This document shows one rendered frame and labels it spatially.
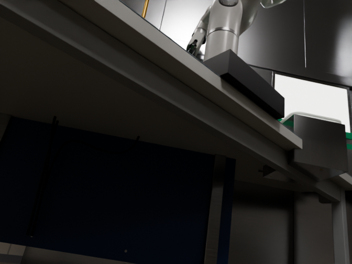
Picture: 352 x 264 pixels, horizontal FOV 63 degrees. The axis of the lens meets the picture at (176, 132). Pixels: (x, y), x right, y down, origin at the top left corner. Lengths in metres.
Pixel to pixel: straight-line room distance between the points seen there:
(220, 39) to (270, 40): 0.96
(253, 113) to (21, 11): 0.52
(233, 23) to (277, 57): 0.87
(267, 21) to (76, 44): 1.48
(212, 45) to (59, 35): 0.46
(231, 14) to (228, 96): 0.32
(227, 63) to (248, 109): 0.13
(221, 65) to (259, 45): 1.07
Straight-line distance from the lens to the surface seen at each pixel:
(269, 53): 1.73
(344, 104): 1.75
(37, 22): 0.49
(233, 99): 0.67
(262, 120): 0.76
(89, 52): 0.51
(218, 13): 0.91
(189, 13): 1.75
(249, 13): 1.04
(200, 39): 1.38
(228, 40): 0.85
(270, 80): 1.59
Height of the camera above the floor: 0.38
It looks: 22 degrees up
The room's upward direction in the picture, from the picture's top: 9 degrees clockwise
